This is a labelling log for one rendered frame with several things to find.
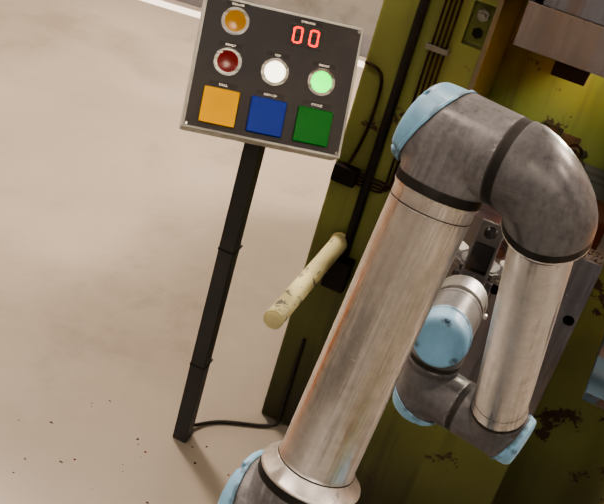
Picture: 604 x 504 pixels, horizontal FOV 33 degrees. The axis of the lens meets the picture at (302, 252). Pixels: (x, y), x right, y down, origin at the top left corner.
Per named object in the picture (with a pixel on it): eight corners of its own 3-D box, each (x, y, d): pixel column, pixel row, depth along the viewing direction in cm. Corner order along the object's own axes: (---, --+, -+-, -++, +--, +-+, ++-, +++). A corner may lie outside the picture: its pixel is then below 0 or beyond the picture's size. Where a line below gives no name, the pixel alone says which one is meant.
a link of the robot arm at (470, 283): (440, 276, 172) (494, 299, 170) (447, 264, 176) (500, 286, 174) (423, 319, 176) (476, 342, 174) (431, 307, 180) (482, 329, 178)
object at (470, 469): (462, 566, 260) (527, 427, 237) (326, 500, 268) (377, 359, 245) (506, 443, 307) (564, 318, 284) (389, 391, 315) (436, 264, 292)
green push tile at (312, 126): (327, 147, 216) (333, 112, 216) (292, 140, 215) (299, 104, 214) (325, 147, 218) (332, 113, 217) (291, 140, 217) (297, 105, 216)
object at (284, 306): (280, 335, 221) (286, 315, 219) (258, 325, 222) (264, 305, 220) (347, 254, 258) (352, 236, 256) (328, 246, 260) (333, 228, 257)
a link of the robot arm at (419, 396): (435, 443, 170) (459, 385, 163) (377, 407, 174) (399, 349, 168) (460, 419, 177) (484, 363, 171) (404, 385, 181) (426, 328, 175)
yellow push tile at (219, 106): (233, 128, 212) (240, 91, 212) (197, 120, 211) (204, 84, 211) (232, 128, 214) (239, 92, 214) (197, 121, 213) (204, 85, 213)
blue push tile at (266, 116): (280, 137, 214) (287, 102, 214) (245, 130, 213) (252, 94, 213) (279, 138, 216) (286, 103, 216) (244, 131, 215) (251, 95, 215)
